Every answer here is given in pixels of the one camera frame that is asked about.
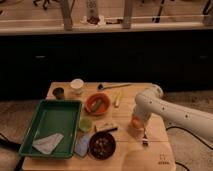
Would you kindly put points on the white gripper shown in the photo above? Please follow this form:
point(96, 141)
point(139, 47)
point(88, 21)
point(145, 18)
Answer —
point(143, 118)

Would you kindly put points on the orange apple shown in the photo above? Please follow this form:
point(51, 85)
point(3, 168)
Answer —
point(136, 123)

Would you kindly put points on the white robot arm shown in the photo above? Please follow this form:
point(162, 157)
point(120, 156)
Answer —
point(150, 101)

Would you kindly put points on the green plastic tray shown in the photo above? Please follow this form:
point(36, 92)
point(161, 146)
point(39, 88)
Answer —
point(51, 117)

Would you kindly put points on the white cloth in tray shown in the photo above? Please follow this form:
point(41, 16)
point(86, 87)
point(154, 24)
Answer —
point(47, 144)

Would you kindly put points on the metal fork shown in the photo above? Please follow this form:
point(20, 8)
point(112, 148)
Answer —
point(145, 139)

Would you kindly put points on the yellow banana piece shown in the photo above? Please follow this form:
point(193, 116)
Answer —
point(117, 99)

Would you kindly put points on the green cucumber piece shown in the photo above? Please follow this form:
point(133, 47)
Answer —
point(96, 105)

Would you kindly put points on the orange bowl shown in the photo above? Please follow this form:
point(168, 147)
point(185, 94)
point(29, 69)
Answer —
point(104, 106)

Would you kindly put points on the dark plate with food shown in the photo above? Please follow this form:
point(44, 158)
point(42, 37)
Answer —
point(102, 145)

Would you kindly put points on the small green cup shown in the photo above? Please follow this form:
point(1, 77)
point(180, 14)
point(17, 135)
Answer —
point(85, 124)

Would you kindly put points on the blue sponge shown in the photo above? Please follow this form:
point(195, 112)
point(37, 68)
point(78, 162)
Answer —
point(82, 145)

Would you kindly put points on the white paper cup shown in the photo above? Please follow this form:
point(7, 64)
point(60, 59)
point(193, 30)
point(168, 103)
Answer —
point(77, 86)

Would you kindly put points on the dark small cup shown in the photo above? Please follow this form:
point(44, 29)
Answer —
point(58, 93)

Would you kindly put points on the brush with black handle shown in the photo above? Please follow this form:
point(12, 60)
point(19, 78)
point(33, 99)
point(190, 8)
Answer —
point(105, 127)

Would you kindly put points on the wooden handled black spoon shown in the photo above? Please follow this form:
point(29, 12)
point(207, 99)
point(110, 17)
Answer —
point(108, 86)

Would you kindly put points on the wooden shelf frame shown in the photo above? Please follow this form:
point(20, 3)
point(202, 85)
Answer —
point(96, 16)

